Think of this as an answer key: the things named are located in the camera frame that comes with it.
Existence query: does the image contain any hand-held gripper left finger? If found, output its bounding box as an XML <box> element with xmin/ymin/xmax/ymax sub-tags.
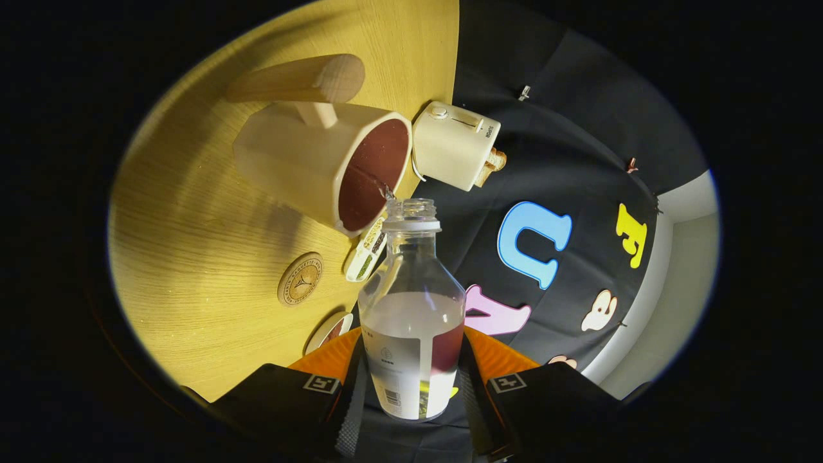
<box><xmin>209</xmin><ymin>327</ymin><xmax>368</xmax><ymax>460</ymax></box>

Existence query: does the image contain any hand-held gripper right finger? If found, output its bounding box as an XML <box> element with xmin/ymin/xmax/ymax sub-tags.
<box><xmin>458</xmin><ymin>326</ymin><xmax>621</xmax><ymax>460</ymax></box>

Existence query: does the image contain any clear juice bottle pink label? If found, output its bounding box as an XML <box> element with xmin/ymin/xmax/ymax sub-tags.
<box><xmin>357</xmin><ymin>198</ymin><xmax>466</xmax><ymax>421</ymax></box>

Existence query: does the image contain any round wooden coaster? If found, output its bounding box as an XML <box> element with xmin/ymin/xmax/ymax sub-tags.
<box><xmin>277</xmin><ymin>251</ymin><xmax>324</xmax><ymax>307</ymax></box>

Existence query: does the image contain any cream cup with wooden handle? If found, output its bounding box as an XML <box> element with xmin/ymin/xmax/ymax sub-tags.
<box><xmin>226</xmin><ymin>53</ymin><xmax>413</xmax><ymax>239</ymax></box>

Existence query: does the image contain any white round plate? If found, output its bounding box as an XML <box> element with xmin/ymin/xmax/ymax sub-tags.
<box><xmin>305</xmin><ymin>311</ymin><xmax>354</xmax><ymax>356</ymax></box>

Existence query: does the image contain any white divided seasoning dish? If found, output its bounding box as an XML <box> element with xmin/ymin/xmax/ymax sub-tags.
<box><xmin>345</xmin><ymin>215</ymin><xmax>388</xmax><ymax>283</ymax></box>

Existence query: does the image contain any wooden table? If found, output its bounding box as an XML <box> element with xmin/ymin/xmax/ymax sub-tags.
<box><xmin>108</xmin><ymin>0</ymin><xmax>460</xmax><ymax>403</ymax></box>

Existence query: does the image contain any cream toaster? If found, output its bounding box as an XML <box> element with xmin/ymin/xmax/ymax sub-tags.
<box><xmin>412</xmin><ymin>101</ymin><xmax>507</xmax><ymax>192</ymax></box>

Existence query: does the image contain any black backdrop cloth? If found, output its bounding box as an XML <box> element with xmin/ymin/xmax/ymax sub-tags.
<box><xmin>354</xmin><ymin>0</ymin><xmax>708</xmax><ymax>463</ymax></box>

